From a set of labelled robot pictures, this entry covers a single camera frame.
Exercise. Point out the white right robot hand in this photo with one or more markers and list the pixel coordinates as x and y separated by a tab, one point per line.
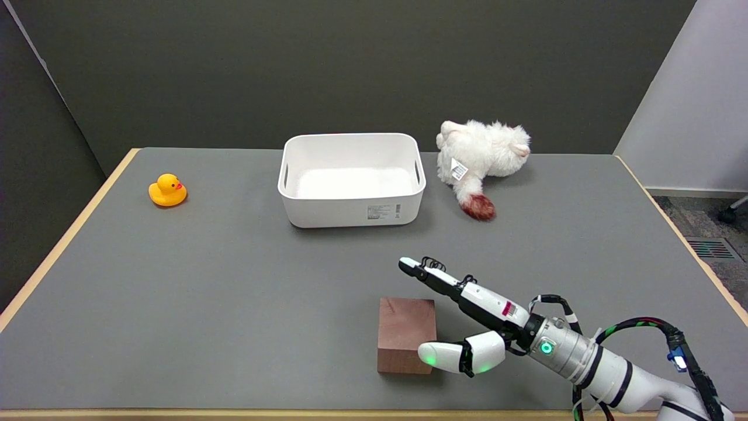
476	318

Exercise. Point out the wooden cube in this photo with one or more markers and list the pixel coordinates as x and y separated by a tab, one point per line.
404	333

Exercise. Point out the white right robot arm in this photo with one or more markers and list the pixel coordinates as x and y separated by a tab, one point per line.
608	371

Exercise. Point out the white plush toy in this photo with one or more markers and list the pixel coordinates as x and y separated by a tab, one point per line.
485	155

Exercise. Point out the white plastic bin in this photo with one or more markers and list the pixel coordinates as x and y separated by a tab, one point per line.
352	179

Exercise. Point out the floor vent grille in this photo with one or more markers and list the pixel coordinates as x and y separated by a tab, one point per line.
711	249

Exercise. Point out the black chair caster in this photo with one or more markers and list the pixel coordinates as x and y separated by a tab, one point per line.
729	214

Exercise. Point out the yellow rubber duck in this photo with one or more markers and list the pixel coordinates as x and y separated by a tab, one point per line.
168	190

